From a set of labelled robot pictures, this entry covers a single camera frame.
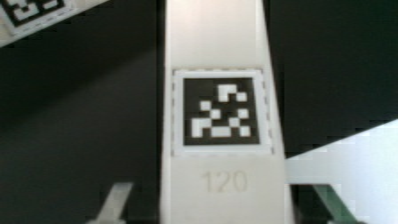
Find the white marker sheet with tags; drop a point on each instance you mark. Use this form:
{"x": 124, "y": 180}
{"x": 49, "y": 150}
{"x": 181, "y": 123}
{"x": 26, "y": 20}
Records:
{"x": 29, "y": 15}

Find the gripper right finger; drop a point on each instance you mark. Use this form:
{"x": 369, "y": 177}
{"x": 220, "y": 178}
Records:
{"x": 342, "y": 216}

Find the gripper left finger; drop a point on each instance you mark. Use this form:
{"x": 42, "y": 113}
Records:
{"x": 111, "y": 211}

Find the white desk leg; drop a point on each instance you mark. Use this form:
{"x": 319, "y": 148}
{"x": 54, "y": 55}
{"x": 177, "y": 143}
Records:
{"x": 225, "y": 186}

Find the white desk tabletop tray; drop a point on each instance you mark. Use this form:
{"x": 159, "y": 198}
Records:
{"x": 355, "y": 164}

